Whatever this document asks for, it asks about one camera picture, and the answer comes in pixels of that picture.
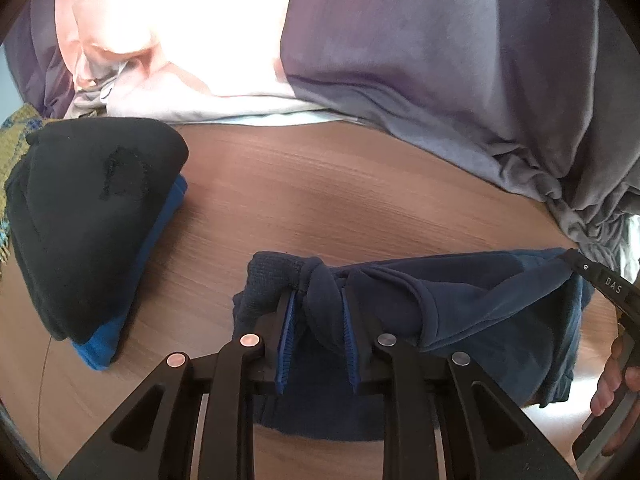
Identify grey purple hanging curtain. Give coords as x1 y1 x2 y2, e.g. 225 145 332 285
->
1 0 639 278

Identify person right hand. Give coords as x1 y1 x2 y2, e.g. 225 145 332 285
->
590 336 640 456

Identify bright blue folded garment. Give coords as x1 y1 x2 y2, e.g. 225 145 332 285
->
72 174 188 372

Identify black folded garment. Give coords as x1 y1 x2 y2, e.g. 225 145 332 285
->
6 117 189 344

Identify yellow blue patterned cloth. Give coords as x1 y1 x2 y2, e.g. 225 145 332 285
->
0 103 46 263

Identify navy blue pants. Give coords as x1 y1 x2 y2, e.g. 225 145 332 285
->
233 248 593 441

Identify white pink bedding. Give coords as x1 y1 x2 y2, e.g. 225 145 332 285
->
55 0 337 126

